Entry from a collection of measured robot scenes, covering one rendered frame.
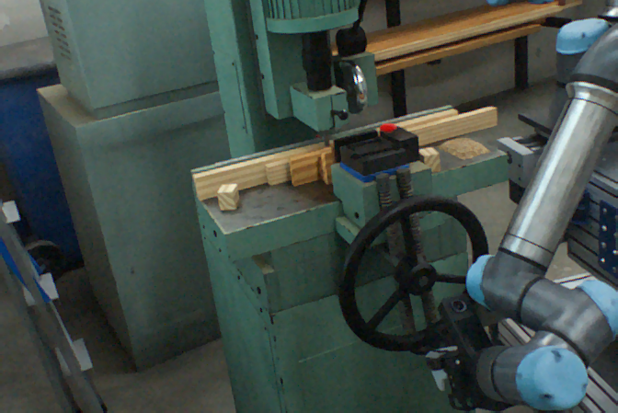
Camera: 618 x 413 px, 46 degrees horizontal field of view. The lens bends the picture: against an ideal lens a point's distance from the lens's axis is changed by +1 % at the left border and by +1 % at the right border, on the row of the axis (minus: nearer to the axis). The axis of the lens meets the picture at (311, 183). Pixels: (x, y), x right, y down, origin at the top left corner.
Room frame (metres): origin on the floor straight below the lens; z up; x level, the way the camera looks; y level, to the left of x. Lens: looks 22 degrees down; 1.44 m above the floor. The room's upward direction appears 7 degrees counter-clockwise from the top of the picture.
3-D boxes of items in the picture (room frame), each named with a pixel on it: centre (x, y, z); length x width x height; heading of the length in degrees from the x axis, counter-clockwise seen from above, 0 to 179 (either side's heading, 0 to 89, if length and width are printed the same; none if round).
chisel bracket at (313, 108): (1.41, -0.04, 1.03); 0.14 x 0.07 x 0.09; 20
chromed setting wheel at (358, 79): (1.55, -0.12, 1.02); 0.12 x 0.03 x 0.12; 20
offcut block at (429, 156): (1.32, -0.24, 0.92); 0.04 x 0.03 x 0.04; 10
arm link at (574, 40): (1.74, -0.71, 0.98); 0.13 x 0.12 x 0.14; 116
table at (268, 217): (1.30, -0.10, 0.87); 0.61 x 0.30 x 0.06; 110
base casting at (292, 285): (1.50, 0.00, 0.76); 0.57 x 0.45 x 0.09; 20
